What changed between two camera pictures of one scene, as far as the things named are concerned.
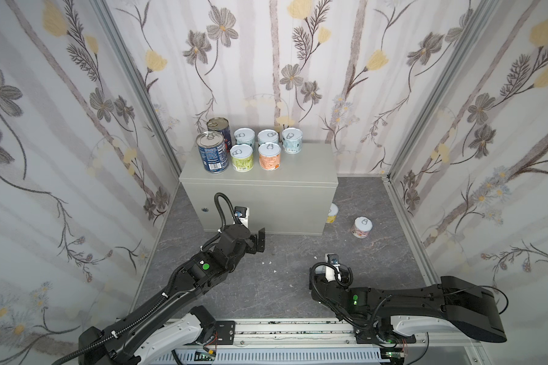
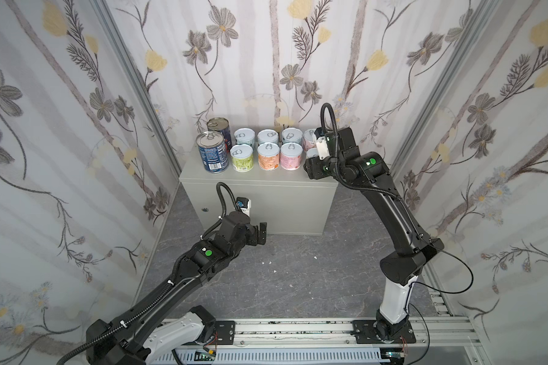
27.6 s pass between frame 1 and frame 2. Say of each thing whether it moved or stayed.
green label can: stayed
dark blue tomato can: stayed
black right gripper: moved
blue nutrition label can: stayed
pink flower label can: moved
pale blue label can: stayed
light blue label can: stayed
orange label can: stayed
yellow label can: moved
